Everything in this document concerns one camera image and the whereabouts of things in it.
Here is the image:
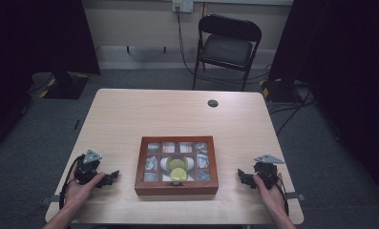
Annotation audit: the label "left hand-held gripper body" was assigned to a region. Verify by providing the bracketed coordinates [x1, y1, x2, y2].
[74, 149, 103, 187]

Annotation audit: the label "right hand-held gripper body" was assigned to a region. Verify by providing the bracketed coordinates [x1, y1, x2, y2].
[252, 154, 285, 191]

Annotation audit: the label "yellow-green coffee capsule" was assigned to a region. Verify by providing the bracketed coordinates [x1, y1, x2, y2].
[170, 167, 188, 183]
[166, 156, 188, 171]

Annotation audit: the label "wooden box with glass lid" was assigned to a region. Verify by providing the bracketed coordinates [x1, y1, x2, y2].
[134, 135, 220, 197]

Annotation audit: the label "person's left hand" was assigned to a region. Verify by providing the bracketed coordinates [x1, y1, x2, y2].
[63, 171, 106, 212]

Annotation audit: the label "person's right hand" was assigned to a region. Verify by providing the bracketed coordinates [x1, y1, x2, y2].
[252, 172, 288, 218]

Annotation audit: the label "black stand base yellow stripes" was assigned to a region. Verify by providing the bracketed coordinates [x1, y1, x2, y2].
[42, 71, 91, 100]
[259, 77, 303, 103]

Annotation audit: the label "black folding chair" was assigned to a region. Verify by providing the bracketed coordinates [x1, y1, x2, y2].
[192, 13, 263, 92]

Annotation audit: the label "black curtain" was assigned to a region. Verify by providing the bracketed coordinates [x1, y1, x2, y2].
[267, 0, 379, 204]
[0, 0, 101, 160]

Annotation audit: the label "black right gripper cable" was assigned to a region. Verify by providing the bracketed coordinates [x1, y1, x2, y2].
[274, 175, 290, 218]

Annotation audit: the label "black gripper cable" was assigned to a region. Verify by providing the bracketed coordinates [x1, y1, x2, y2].
[58, 154, 85, 211]
[274, 175, 290, 218]

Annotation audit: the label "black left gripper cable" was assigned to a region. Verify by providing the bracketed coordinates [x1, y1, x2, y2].
[58, 154, 85, 211]

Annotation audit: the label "grey table bracket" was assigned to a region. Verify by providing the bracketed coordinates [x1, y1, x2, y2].
[285, 192, 306, 202]
[39, 194, 61, 206]

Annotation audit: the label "black floor cable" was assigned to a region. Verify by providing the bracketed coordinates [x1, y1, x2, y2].
[268, 86, 317, 135]

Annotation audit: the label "white wall socket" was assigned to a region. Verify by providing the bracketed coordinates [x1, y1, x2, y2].
[172, 0, 195, 13]

